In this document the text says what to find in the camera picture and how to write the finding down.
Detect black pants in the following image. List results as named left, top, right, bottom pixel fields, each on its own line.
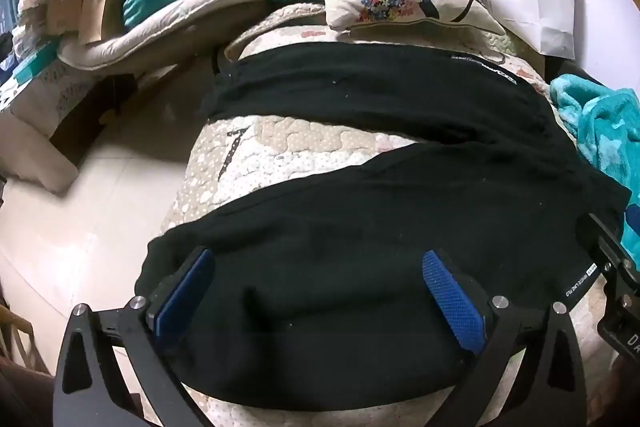
left=136, top=42, right=630, bottom=411

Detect teal fleece blanket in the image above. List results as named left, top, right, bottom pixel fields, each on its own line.
left=550, top=74, right=639, bottom=262

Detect patchwork quilted bed cover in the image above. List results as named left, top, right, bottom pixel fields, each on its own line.
left=163, top=3, right=549, bottom=426

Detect beige folded mattress pad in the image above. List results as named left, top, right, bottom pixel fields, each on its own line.
left=58, top=0, right=269, bottom=76

